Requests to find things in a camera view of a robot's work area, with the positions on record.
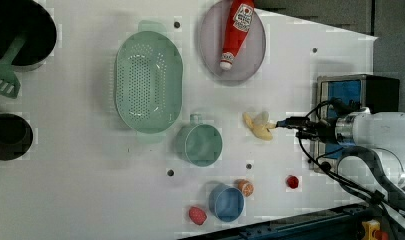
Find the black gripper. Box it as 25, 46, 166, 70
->
276, 116, 337, 144

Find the peeled banana toy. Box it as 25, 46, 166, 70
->
243, 111, 276, 141

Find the green mug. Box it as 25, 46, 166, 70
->
175, 113, 223, 167

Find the small red fruit toy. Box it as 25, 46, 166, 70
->
286, 175, 299, 189

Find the grey round plate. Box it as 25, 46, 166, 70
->
199, 0, 266, 82

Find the orange slice toy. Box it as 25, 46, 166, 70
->
237, 179, 254, 197

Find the black toaster oven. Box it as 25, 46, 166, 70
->
315, 74, 400, 160

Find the blue cup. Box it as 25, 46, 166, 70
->
209, 184, 245, 222

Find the red ketchup bottle toy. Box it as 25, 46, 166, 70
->
220, 0, 254, 71

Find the yellow red emergency button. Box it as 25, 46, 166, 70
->
361, 220, 389, 240

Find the red strawberry toy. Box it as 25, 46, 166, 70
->
188, 206, 207, 225

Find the green perforated colander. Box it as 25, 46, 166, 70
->
114, 20, 183, 143

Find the small black cup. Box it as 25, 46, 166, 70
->
0, 113, 33, 161

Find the green slotted spatula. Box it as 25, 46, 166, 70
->
0, 34, 26, 99

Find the large black pot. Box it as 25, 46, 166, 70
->
0, 0, 57, 72

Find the blue table frame rail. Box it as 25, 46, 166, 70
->
180, 204, 372, 240

